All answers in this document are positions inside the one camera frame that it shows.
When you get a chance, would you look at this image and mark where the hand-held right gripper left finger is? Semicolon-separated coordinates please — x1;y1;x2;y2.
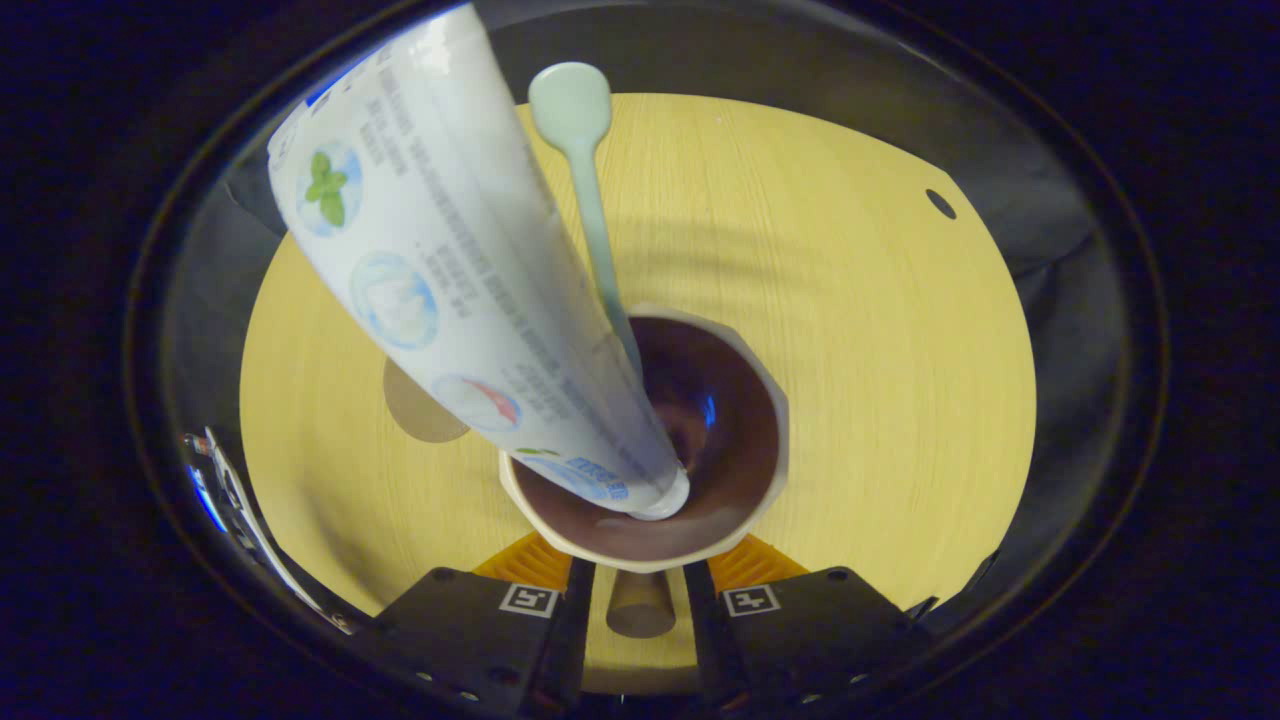
370;530;598;716

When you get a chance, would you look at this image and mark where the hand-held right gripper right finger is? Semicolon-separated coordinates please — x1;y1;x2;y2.
683;533;936;716

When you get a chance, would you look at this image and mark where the beige cup with handle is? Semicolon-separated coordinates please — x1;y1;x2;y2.
498;303;791;641

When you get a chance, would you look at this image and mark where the round brown coaster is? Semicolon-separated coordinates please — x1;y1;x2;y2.
383;358;471;444

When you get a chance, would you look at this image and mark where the white toothpaste tube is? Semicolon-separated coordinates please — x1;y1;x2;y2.
267;5;691;521

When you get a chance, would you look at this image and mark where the pale green toothbrush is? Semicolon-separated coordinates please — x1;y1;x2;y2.
527;62;646;376

